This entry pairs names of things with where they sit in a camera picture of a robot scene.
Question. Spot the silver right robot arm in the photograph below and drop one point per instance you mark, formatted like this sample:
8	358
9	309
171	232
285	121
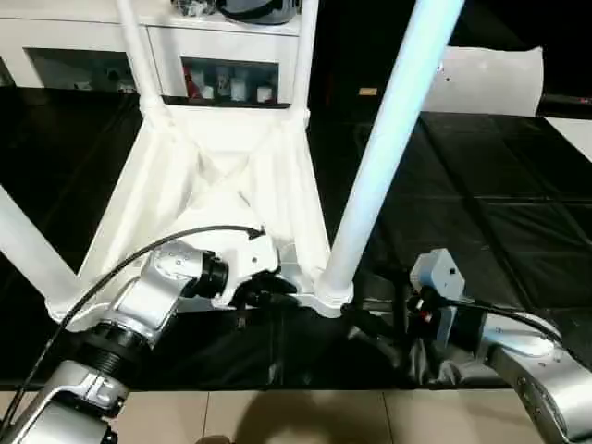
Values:
527	370

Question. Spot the black work mat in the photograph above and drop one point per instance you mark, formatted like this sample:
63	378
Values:
499	203

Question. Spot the small yellow label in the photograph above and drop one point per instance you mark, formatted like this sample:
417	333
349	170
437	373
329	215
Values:
369	92

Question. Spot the white sheet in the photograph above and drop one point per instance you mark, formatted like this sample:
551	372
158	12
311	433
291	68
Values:
573	137

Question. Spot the white flat panel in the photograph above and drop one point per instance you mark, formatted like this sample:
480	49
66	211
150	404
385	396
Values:
499	81

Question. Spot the grey bag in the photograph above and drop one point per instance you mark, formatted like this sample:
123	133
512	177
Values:
259	9

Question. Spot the clear small items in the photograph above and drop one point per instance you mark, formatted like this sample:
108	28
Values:
192	6

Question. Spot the white glass-door cabinet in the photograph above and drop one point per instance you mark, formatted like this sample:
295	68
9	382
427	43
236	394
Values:
74	37

